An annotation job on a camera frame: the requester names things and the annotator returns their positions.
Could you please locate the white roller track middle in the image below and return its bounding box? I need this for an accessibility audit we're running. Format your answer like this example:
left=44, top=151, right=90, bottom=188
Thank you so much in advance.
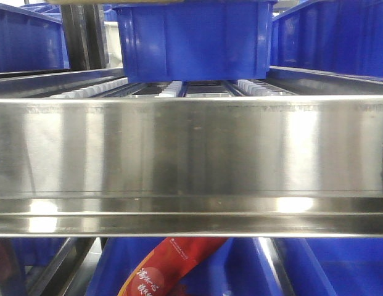
left=158, top=81, right=183, bottom=97

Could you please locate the white roller track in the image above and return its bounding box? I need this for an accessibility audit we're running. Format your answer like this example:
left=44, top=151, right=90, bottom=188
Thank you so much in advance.
left=50, top=78, right=128, bottom=99
left=158, top=81, right=183, bottom=97
left=236, top=80, right=295, bottom=96

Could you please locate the blue bin lower shelf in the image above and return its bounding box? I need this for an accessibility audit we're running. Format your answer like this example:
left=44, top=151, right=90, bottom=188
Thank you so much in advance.
left=86, top=237, right=383, bottom=295

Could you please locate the white roller track right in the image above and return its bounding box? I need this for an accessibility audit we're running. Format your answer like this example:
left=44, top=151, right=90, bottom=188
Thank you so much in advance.
left=236, top=80, right=295, bottom=96

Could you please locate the blue plastic bin centre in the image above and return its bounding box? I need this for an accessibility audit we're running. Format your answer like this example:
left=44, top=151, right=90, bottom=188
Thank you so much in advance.
left=114, top=1, right=274, bottom=83

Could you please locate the blue plastic bin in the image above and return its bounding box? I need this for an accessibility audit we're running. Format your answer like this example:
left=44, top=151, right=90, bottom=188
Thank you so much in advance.
left=270, top=1, right=383, bottom=78
left=0, top=3, right=69, bottom=73
left=114, top=1, right=274, bottom=83

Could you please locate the white roller track left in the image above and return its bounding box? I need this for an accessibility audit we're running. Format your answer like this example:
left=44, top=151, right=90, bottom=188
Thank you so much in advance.
left=50, top=78, right=128, bottom=99

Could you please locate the red snack bag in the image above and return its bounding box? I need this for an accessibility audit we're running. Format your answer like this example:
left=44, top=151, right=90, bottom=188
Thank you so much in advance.
left=118, top=237, right=228, bottom=295

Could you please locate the blue plastic bin right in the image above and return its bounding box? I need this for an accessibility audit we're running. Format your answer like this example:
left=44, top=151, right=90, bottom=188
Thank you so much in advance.
left=270, top=1, right=383, bottom=78

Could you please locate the blue plastic bin left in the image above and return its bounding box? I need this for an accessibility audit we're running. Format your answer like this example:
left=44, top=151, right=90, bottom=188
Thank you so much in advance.
left=0, top=3, right=69, bottom=73

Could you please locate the stainless steel shelf front rail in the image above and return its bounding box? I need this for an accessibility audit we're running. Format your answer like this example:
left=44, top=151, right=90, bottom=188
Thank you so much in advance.
left=0, top=96, right=383, bottom=237

